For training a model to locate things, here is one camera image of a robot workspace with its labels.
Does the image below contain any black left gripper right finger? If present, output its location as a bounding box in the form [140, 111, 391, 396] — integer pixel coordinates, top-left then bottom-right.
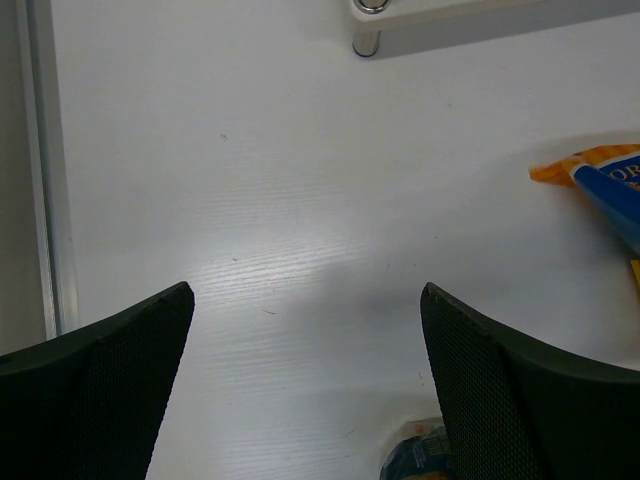
[420, 283, 639, 479]

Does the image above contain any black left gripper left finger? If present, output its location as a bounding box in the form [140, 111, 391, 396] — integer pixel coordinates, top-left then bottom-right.
[1, 282, 194, 479]

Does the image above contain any blue orange pasta bag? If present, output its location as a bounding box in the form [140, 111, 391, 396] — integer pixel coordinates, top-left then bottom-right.
[529, 144, 639, 252]

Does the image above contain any white two-tier shelf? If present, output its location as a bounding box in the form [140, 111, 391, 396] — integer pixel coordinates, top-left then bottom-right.
[346, 1, 639, 58]

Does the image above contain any clear dark-blue fusilli bag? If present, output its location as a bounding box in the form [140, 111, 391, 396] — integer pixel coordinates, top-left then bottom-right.
[379, 417, 457, 480]

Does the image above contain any yellow macaroni bag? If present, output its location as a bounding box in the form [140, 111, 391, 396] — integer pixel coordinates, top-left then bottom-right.
[630, 259, 640, 291]

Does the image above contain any aluminium table edge rail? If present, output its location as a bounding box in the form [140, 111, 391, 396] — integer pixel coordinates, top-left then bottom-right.
[16, 1, 81, 339]

